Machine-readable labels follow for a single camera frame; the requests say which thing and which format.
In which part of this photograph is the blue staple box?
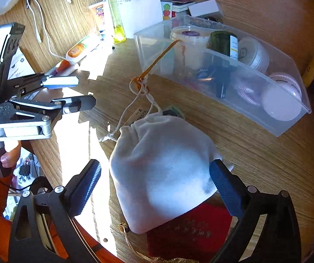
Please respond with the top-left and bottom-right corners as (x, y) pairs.
(195, 67), (215, 84)

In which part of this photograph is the white orange lotion tube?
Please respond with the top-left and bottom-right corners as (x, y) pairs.
(65, 34), (103, 61)

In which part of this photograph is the small white box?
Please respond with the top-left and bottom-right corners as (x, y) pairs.
(188, 0), (224, 18)

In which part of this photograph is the green patterned card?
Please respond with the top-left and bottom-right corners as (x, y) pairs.
(162, 105), (187, 119)

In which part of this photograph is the white printed leaflet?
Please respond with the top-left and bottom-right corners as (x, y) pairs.
(7, 45), (37, 81)

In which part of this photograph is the fruit print card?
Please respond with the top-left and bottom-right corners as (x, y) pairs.
(161, 1), (174, 21)

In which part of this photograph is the dark green bottle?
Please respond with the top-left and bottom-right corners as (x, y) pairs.
(209, 31), (239, 69)

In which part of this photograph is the person's left hand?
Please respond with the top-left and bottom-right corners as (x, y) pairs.
(0, 140), (23, 169)

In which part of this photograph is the white printed paper sheet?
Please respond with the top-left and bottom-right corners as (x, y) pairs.
(110, 0), (168, 37)

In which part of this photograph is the red envelope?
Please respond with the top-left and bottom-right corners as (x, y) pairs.
(147, 204), (233, 259)

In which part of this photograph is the yellow spray bottle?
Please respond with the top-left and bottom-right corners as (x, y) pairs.
(99, 0), (127, 44)

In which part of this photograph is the clear plastic storage box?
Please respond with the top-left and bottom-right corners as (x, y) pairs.
(133, 15), (312, 137)

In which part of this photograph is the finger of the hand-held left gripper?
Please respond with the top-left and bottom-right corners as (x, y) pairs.
(0, 95), (96, 140)
(7, 73), (79, 97)

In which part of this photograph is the orange cord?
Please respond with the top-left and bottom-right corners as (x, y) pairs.
(131, 40), (180, 95)

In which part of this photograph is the orange sunscreen tube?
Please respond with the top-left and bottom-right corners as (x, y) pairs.
(88, 2), (108, 35)

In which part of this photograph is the white cloth drawstring pouch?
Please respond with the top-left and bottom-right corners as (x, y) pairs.
(99, 81), (235, 235)

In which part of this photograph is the black key strap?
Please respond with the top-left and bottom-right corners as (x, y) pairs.
(214, 65), (235, 100)

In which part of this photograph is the pink rope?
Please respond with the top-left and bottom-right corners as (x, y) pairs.
(232, 75), (264, 107)

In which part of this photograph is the white round ribbed container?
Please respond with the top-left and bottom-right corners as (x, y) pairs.
(238, 37), (270, 74)

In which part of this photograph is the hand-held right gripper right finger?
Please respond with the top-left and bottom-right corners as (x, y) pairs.
(209, 159), (302, 263)

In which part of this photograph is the yellow tube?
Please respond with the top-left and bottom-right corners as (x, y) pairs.
(302, 58), (314, 88)

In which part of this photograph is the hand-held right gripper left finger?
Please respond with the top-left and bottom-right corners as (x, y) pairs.
(8, 159), (103, 263)

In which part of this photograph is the cream cylindrical jar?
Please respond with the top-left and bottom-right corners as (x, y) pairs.
(170, 26), (210, 70)

